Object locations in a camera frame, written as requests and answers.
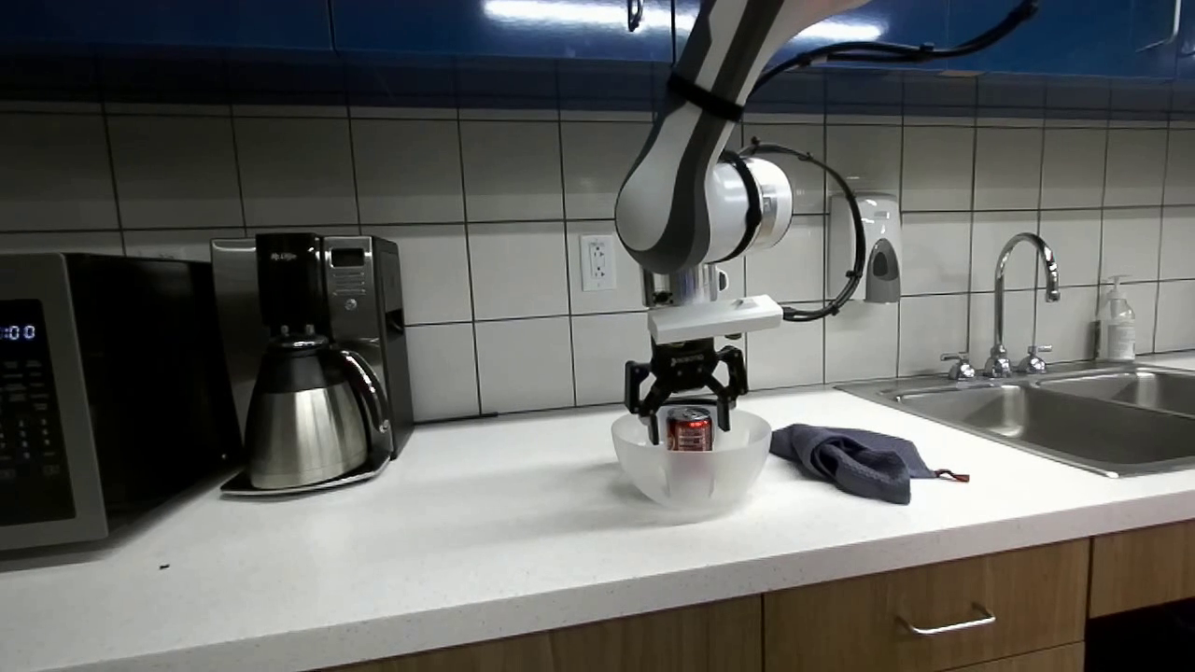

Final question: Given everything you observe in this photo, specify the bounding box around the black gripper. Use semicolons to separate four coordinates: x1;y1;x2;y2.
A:
624;341;748;446

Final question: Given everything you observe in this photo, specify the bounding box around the red soda can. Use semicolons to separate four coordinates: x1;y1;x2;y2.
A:
664;404;712;453

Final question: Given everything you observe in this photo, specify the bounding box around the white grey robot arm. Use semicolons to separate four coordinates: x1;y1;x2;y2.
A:
613;0;865;446

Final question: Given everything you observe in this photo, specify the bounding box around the clear plastic bowl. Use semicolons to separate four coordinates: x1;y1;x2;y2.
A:
613;400;774;521

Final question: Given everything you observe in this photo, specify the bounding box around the dark blue cloth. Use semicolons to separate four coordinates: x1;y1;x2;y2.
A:
768;426;965;506

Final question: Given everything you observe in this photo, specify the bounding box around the chrome sink faucet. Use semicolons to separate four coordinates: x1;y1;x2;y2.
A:
940;227;1063;384

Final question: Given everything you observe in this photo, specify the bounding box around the black silver coffee maker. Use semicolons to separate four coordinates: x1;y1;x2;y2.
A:
209;231;412;502

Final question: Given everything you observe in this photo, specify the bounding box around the stainless steel coffee carafe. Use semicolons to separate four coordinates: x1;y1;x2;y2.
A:
247;338;394;493

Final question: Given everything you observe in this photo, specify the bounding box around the stainless steel sink basin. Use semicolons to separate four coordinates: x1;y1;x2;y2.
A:
865;365;1195;478

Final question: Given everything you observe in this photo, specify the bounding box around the clear soap bottle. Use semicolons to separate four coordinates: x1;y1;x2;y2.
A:
1098;282;1137;364

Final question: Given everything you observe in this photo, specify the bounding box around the stainless steel microwave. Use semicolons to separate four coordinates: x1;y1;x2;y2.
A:
0;254;239;557

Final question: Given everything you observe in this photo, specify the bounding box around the blue upper cabinet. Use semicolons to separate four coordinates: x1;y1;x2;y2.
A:
0;0;1168;75

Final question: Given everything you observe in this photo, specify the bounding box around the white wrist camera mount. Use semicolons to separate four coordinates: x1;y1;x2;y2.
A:
650;295;784;343

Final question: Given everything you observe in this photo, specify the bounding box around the white wall power outlet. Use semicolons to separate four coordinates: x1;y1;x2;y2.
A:
580;234;620;290

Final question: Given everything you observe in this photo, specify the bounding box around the white wall soap dispenser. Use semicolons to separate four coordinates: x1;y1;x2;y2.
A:
824;199;904;303

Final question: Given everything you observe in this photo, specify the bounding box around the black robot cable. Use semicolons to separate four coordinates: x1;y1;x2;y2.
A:
743;0;1037;324

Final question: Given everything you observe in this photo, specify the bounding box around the wooden drawer with handle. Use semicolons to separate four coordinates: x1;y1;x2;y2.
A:
762;540;1089;672

